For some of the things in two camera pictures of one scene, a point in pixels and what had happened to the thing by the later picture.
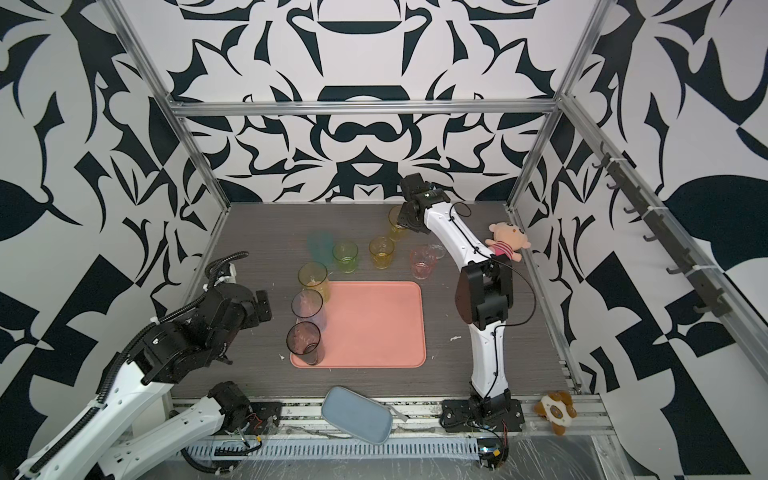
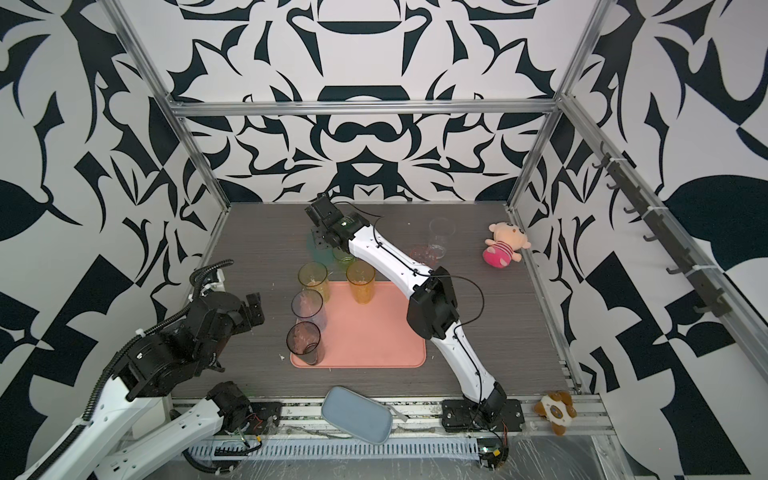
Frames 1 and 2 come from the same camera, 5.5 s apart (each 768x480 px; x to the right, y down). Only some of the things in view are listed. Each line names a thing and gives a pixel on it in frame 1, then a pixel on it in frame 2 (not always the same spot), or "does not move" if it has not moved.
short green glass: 346,254 does not move
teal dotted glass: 320,245 does not move
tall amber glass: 398,233 to 361,278
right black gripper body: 405,218 to 330,236
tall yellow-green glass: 314,276 does not move
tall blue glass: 307,306 does not move
